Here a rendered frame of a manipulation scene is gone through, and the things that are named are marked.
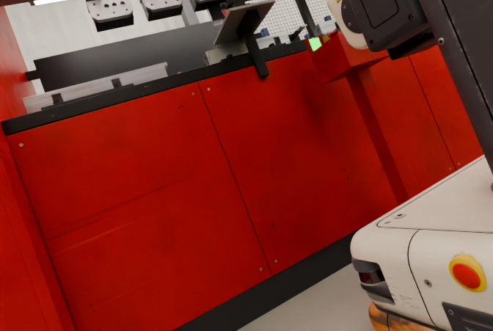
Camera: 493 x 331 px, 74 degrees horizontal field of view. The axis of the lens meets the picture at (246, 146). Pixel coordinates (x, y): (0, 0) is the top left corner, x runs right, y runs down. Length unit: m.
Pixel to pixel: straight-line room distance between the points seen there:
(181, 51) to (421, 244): 1.61
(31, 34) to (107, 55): 4.35
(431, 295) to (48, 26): 6.08
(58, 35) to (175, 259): 5.37
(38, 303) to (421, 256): 0.89
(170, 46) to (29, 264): 1.31
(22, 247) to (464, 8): 1.04
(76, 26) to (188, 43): 4.39
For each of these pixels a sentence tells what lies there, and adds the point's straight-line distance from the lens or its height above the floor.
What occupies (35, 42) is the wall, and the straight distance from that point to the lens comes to 6.17.
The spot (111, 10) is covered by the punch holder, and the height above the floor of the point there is 1.20.
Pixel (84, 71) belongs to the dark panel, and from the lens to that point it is 1.90.
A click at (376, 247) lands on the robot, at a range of 0.71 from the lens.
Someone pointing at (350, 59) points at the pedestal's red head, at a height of 0.69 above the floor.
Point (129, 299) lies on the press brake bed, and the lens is 1.15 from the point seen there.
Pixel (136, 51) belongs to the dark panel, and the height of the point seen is 1.26.
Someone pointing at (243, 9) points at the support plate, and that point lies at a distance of 1.22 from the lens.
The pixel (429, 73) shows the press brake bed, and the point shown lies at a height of 0.57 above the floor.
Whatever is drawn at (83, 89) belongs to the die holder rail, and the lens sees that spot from 1.30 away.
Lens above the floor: 0.51
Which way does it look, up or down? 2 degrees up
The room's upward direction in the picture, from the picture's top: 21 degrees counter-clockwise
